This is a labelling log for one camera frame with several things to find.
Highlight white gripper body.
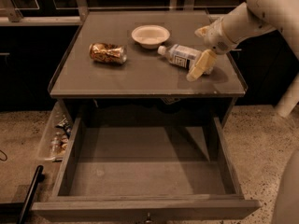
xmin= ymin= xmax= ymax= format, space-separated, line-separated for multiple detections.
xmin=204 ymin=16 xmax=238 ymax=54

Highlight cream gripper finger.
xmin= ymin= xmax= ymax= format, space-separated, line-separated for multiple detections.
xmin=186 ymin=49 xmax=217 ymax=82
xmin=194 ymin=25 xmax=209 ymax=37

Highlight blue plastic water bottle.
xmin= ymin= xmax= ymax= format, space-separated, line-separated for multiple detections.
xmin=158 ymin=44 xmax=202 ymax=72

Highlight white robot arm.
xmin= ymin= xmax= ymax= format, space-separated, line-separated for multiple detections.
xmin=187 ymin=0 xmax=299 ymax=81

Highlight grey cabinet with top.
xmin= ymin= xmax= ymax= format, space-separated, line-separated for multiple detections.
xmin=47 ymin=10 xmax=249 ymax=129

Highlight open grey top drawer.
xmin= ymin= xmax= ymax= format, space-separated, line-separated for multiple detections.
xmin=33 ymin=106 xmax=260 ymax=223

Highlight white paper bowl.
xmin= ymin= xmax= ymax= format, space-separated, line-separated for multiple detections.
xmin=131 ymin=25 xmax=170 ymax=49

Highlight crushed gold soda can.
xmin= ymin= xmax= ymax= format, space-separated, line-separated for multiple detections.
xmin=89 ymin=43 xmax=127 ymax=64

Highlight small bottles in bin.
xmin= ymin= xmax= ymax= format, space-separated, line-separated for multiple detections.
xmin=50 ymin=117 xmax=72 ymax=157

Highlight clear plastic bin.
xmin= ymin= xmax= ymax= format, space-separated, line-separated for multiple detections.
xmin=37 ymin=103 xmax=66 ymax=161

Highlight metal railing frame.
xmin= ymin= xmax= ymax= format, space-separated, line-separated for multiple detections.
xmin=0 ymin=0 xmax=245 ymax=26

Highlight black bar handle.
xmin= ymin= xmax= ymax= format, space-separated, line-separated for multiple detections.
xmin=16 ymin=165 xmax=44 ymax=224

